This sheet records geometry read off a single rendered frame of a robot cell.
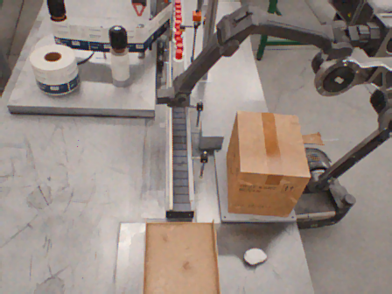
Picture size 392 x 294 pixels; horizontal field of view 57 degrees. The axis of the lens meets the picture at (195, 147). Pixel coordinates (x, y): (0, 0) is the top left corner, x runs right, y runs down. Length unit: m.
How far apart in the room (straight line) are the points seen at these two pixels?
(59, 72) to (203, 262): 1.04
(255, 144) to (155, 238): 0.50
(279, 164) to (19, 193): 1.00
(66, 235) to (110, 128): 0.55
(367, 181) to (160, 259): 1.98
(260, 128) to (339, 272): 1.34
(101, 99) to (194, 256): 0.87
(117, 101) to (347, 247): 1.70
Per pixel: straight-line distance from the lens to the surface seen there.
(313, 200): 2.37
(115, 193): 1.49
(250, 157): 1.27
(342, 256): 2.54
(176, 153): 1.55
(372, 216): 2.80
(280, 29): 1.16
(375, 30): 1.36
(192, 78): 1.34
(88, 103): 1.78
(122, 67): 1.79
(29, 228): 1.48
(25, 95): 1.89
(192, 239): 1.39
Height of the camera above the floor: 2.07
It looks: 49 degrees down
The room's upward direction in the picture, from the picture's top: 8 degrees clockwise
